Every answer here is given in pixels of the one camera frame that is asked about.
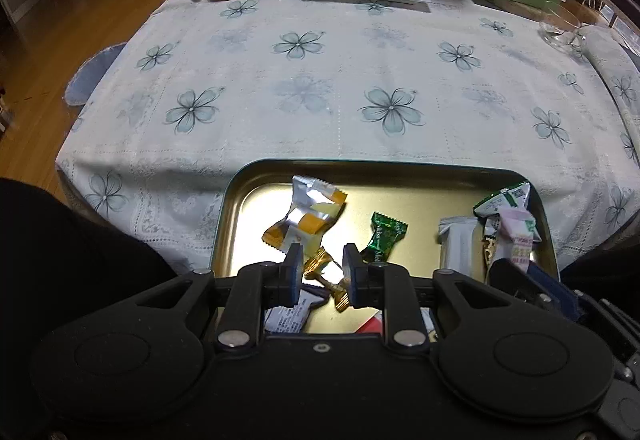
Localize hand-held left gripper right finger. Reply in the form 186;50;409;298
342;242;516;353

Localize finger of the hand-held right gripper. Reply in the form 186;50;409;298
527;264;588;323
487;259;543;307

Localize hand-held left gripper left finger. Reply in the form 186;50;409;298
132;242;305;353

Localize small gold candy packet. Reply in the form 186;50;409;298
303;246;353;313

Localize small white pink snack packet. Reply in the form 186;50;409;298
490;207;538;273

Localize dark blue white snack packet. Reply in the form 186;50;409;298
264;287;326;335

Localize red white snack packet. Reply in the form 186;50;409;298
355;310;386;335

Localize green foil snack packet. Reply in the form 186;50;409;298
360;211;408;264

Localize yellow orange clear snack packet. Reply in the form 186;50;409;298
262;175;348;256

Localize plain silver white snack packet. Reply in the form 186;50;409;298
437;215;486;283

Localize silver green snack packet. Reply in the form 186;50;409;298
472;181;542;241

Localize gold metal tin tray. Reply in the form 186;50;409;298
209;157;561;336

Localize person's black clothing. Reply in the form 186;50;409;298
0;177;178;440

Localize clear glass cup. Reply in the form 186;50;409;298
539;0;587;52

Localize round blue stool cushion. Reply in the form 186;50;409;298
64;42;128;107

